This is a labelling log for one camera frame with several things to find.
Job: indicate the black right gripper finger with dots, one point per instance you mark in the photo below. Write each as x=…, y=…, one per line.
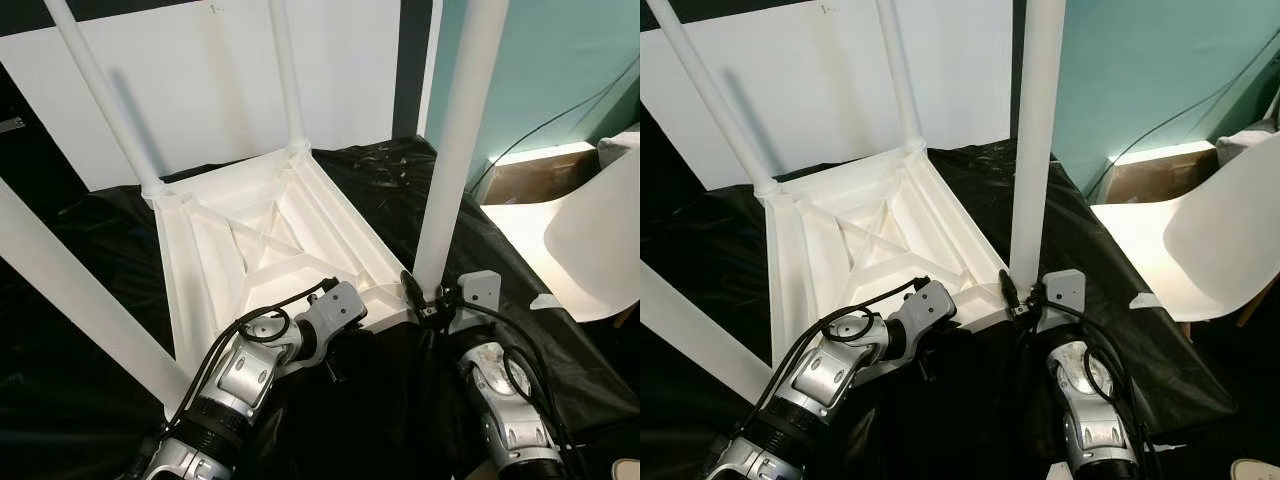
x=412, y=288
x=1010, y=287

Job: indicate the white plastic table top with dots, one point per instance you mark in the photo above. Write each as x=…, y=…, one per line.
x=880, y=240
x=270, y=240

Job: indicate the white tapered plastic table leg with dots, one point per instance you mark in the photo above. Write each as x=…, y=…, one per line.
x=460, y=140
x=1035, y=140
x=898, y=80
x=288, y=80
x=80, y=290
x=100, y=100
x=700, y=335
x=710, y=100

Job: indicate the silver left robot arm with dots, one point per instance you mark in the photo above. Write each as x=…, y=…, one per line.
x=240, y=380
x=820, y=380

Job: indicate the black plastic sheet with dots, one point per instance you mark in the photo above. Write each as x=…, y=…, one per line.
x=580, y=370
x=1180, y=370

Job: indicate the white plastic shell chair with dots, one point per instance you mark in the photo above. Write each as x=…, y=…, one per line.
x=1220, y=250
x=590, y=250

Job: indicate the brown cardboard box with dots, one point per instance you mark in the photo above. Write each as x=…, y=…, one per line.
x=540, y=178

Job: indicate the person's white shoe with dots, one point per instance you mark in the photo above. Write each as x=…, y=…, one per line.
x=1255, y=470
x=627, y=470

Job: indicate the large white board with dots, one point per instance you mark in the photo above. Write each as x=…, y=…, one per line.
x=200, y=100
x=820, y=100

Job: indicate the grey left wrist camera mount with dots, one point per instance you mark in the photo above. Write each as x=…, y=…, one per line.
x=333, y=308
x=925, y=306

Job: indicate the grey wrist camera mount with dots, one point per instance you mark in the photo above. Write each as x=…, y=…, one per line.
x=1063, y=293
x=925, y=306
x=477, y=295
x=333, y=308

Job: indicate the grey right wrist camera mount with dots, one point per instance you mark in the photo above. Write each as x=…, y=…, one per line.
x=1063, y=293
x=477, y=295

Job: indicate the small grey wall plate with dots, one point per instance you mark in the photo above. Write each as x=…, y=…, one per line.
x=10, y=125

